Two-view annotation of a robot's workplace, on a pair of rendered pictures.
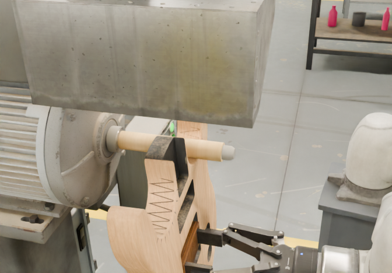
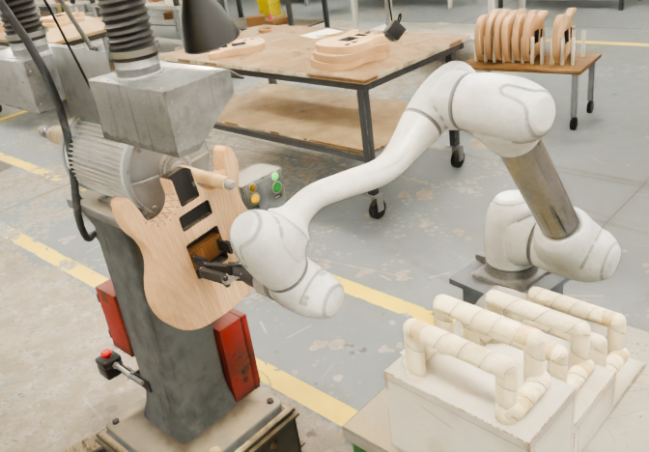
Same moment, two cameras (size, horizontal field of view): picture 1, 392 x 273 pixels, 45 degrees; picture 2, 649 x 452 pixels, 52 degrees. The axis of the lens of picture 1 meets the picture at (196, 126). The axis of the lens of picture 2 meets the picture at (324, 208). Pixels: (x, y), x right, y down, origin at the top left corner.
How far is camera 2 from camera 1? 1.08 m
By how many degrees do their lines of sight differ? 27
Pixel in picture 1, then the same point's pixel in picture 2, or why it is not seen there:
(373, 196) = (502, 278)
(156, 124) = (262, 172)
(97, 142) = (161, 169)
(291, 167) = not seen: hidden behind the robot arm
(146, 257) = (129, 227)
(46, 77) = (105, 123)
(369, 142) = (492, 217)
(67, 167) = (135, 181)
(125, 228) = (117, 208)
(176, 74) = (147, 124)
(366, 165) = (491, 242)
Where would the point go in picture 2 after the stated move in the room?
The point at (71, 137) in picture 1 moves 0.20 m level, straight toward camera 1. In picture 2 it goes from (138, 163) to (100, 198)
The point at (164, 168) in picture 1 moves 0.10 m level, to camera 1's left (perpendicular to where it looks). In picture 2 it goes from (167, 184) to (134, 182)
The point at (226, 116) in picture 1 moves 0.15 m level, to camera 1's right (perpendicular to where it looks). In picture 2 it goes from (169, 151) to (228, 155)
